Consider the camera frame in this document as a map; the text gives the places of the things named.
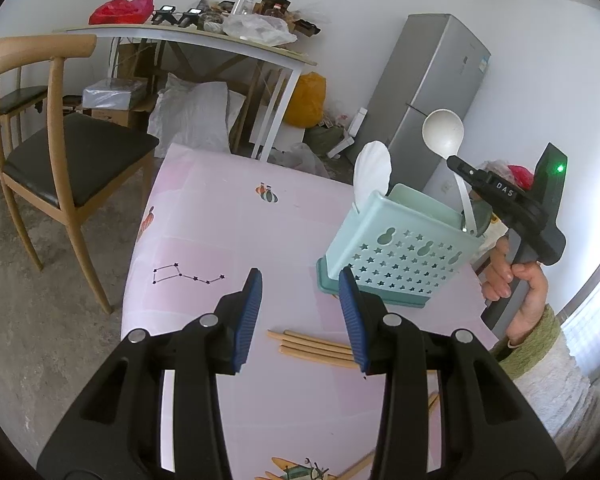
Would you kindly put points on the wooden chair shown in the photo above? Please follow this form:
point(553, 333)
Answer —
point(55, 160)
point(25, 96)

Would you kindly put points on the small black device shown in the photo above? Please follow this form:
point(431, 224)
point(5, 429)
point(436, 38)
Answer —
point(164, 15)
point(191, 17)

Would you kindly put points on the brown cardboard box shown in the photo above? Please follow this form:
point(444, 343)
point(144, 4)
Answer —
point(110, 117)

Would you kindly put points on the white side table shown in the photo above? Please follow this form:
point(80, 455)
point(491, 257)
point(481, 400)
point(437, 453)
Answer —
point(205, 40)

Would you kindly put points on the white plastic bag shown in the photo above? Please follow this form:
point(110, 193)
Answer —
point(260, 30)

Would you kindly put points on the clear crumpled plastic bag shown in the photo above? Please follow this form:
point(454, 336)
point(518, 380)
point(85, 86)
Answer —
point(492, 167)

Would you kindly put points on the clear glass bottle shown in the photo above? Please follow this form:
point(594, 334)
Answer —
point(242, 2)

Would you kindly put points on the olive green bag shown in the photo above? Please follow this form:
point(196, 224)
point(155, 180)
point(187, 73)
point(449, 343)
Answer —
point(327, 140)

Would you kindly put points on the red plastic bag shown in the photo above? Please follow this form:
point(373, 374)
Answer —
point(120, 10)

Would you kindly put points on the white narrow box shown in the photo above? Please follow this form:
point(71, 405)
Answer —
point(359, 121)

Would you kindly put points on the yellow plastic bag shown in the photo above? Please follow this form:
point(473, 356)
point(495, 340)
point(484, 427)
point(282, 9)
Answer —
point(305, 100)

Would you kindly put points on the person's right forearm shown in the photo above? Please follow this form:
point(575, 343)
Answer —
point(555, 385)

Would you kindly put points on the dark brown box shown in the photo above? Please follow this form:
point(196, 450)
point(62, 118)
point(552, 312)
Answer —
point(275, 2)

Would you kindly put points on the teal star-holed utensil holder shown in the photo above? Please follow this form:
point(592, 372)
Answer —
point(410, 230)

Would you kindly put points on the white woven sack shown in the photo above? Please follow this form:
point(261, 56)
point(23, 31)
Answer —
point(190, 115)

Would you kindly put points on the open cardboard box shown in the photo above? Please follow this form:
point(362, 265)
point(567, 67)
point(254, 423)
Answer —
point(307, 25)

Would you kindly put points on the translucent plastic bag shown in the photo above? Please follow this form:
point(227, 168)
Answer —
point(302, 160)

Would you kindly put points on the pink printed tablecloth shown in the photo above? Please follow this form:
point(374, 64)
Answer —
point(205, 220)

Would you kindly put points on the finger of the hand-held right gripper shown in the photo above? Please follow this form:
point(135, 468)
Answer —
point(462, 169)

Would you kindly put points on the grey plastic-wrapped box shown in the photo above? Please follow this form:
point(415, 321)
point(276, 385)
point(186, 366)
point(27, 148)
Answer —
point(115, 92)

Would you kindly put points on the white flat box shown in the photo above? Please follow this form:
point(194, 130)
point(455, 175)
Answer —
point(342, 146)

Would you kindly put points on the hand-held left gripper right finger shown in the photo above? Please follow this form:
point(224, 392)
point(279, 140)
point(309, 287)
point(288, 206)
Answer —
point(352, 325)

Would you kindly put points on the silver refrigerator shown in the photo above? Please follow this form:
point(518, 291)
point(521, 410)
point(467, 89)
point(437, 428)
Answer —
point(430, 75)

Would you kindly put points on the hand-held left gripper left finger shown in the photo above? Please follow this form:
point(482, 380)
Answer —
point(245, 325)

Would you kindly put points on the person's right hand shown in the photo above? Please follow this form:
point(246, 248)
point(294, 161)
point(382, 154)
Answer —
point(530, 290)

